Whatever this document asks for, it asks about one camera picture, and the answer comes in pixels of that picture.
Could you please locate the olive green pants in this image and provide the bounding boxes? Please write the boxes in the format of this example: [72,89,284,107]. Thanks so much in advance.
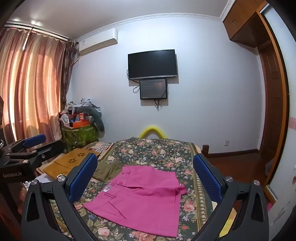
[92,161,126,181]

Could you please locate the brown wooden door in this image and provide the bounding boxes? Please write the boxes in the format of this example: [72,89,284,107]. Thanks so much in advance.
[257,39,285,160]

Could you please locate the yellow foam tube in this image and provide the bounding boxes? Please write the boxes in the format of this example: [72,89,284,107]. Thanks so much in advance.
[139,125,167,139]

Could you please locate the pink curtain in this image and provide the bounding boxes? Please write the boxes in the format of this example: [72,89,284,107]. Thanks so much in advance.
[0,25,77,144]

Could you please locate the orange box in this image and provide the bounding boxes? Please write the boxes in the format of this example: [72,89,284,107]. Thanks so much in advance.
[69,120,89,128]

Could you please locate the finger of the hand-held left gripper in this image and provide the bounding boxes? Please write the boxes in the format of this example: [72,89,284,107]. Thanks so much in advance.
[5,140,66,168]
[5,134,47,155]

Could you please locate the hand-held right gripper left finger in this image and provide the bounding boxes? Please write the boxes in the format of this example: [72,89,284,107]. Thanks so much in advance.
[20,153,102,241]

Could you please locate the pink pants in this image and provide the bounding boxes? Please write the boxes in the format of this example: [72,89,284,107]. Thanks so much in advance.
[84,166,187,238]

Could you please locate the floral bedspread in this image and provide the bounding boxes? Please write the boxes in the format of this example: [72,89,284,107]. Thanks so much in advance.
[50,137,214,241]

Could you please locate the small black wall monitor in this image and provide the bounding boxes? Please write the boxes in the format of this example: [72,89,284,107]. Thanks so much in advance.
[139,79,168,100]

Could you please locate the striped cloth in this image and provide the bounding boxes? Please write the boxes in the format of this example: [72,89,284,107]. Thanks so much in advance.
[87,142,114,154]

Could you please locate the wooden overhead cabinet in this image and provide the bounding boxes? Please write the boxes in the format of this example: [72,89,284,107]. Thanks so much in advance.
[223,0,270,48]

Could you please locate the black wall television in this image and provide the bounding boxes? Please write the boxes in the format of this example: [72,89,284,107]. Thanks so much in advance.
[128,49,178,81]

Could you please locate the mustard yellow garment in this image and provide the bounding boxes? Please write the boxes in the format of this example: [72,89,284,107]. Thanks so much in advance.
[43,149,101,179]

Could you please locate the white air conditioner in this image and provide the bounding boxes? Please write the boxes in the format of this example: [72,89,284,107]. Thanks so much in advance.
[77,28,119,56]

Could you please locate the grey plush toy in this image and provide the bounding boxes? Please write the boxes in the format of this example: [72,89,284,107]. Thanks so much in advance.
[77,105,105,137]

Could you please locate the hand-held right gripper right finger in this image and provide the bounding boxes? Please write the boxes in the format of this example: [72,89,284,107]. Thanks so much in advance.
[192,153,270,241]

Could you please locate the pile of clothes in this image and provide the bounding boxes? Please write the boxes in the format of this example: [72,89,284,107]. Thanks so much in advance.
[65,97,101,114]

